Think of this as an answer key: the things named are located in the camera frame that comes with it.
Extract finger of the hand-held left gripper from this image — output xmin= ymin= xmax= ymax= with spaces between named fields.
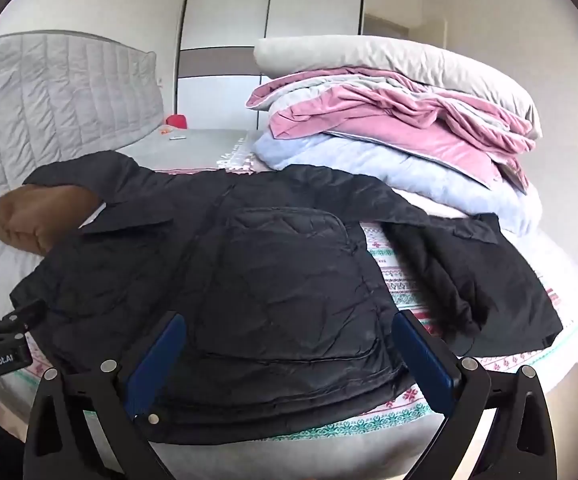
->
xmin=0 ymin=299 xmax=48 ymax=337

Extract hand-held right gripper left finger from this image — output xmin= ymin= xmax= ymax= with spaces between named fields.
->
xmin=22 ymin=310 xmax=188 ymax=480

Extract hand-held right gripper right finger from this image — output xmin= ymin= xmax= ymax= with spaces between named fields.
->
xmin=391 ymin=309 xmax=558 ymax=480

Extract black padded jacket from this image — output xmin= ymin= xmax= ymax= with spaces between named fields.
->
xmin=9 ymin=150 xmax=564 ymax=448

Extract pink teal patterned blanket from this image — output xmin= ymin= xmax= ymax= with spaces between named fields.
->
xmin=24 ymin=152 xmax=578 ymax=443

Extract brown folded garment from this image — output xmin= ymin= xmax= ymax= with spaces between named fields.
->
xmin=0 ymin=184 xmax=106 ymax=256

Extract grey quilted headboard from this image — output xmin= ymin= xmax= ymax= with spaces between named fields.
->
xmin=0 ymin=29 xmax=166 ymax=248

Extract pile of folded blankets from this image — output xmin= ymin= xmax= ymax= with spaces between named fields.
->
xmin=245 ymin=66 xmax=537 ymax=193

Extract white sliding door wardrobe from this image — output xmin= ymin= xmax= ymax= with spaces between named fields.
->
xmin=176 ymin=0 xmax=365 ymax=133

